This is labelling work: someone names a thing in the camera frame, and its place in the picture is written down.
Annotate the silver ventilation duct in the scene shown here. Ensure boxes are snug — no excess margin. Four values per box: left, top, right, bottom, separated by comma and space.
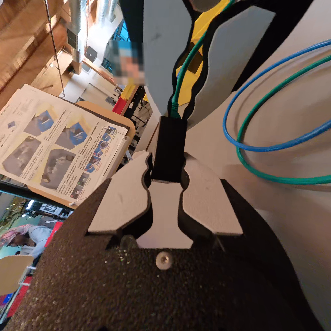
65, 0, 119, 64

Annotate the black network switch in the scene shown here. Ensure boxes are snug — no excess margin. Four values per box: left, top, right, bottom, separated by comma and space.
151, 116, 187, 184

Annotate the green ethernet cable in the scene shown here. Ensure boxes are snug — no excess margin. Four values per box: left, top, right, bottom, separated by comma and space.
169, 0, 331, 185

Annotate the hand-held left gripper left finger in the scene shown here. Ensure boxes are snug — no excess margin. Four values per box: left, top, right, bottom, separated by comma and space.
88, 151, 153, 235

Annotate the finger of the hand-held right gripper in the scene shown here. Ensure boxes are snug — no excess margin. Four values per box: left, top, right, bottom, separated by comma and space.
143, 0, 194, 116
182, 1, 276, 124

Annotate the blue ethernet cable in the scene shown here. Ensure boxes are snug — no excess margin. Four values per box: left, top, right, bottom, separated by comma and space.
223, 39, 331, 152

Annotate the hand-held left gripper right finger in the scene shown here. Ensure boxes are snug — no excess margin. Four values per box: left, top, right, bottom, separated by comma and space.
178, 152, 244, 236

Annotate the yellow plastic bin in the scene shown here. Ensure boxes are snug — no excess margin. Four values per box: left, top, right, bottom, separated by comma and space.
176, 0, 234, 105

